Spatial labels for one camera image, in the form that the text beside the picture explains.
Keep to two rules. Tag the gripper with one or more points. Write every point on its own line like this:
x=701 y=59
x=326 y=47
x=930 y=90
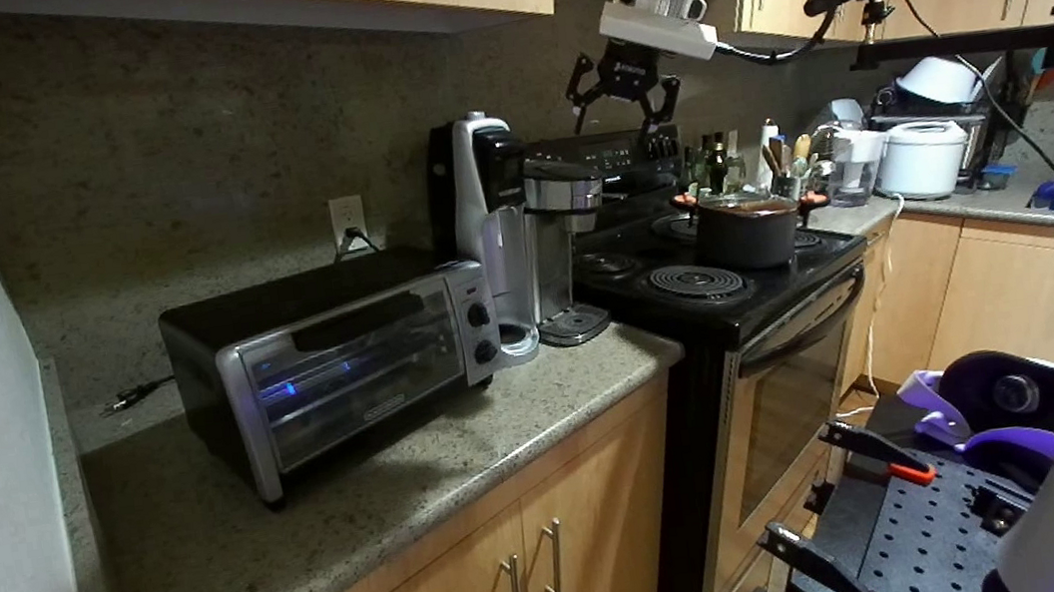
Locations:
x=628 y=70

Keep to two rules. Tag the coffee machine lid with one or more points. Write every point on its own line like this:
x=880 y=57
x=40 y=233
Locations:
x=560 y=172

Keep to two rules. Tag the silver and black coffee machine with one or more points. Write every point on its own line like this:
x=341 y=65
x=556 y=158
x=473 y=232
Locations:
x=557 y=252

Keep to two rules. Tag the white and black coffee machine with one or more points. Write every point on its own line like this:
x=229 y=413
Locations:
x=480 y=201

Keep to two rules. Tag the row of bottles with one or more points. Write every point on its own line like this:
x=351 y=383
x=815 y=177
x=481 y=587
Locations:
x=714 y=167

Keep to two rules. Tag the coil burner behind pot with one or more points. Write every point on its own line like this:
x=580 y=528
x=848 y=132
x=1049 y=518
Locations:
x=677 y=227

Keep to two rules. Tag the small coil burner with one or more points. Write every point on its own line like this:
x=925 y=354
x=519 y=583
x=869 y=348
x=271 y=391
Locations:
x=608 y=264

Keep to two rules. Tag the holder with kitchen utensils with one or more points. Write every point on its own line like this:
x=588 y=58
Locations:
x=785 y=169

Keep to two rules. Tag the large coil burner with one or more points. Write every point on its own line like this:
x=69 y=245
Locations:
x=696 y=282

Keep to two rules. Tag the clear water filter pitcher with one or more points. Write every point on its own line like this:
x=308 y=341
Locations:
x=854 y=170

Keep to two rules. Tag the toaster oven knob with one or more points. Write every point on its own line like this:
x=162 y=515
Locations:
x=478 y=315
x=487 y=351

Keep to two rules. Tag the black stove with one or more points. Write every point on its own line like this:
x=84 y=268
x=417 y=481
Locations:
x=726 y=362

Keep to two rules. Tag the white rice cooker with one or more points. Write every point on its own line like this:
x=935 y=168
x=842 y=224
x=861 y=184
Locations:
x=921 y=159

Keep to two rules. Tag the white bowl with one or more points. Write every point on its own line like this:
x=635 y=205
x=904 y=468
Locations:
x=938 y=81

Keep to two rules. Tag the dish rack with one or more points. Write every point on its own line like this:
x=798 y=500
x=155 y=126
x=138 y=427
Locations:
x=989 y=129

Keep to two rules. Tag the small blue container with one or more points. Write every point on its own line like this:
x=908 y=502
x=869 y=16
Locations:
x=997 y=176

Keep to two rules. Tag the toaster oven door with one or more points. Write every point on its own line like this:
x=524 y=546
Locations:
x=362 y=382

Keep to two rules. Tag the black and silver toaster oven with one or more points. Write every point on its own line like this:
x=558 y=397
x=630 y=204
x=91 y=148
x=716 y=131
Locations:
x=334 y=360

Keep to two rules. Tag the black clamp with orange tips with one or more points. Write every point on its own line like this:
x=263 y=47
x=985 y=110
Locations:
x=873 y=452
x=822 y=567

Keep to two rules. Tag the purple and black device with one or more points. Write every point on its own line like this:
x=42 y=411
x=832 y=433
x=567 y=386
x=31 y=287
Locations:
x=997 y=399

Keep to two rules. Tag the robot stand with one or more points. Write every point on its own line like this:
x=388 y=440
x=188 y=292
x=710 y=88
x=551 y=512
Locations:
x=929 y=538

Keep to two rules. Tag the wall socket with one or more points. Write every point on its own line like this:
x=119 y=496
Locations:
x=346 y=216

